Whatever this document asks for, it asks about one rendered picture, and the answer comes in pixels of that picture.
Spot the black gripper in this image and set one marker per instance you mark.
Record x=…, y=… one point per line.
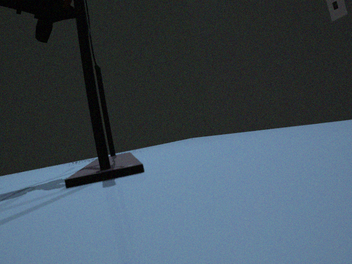
x=48, y=12

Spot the orange handle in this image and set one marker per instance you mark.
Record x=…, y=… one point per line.
x=66, y=4

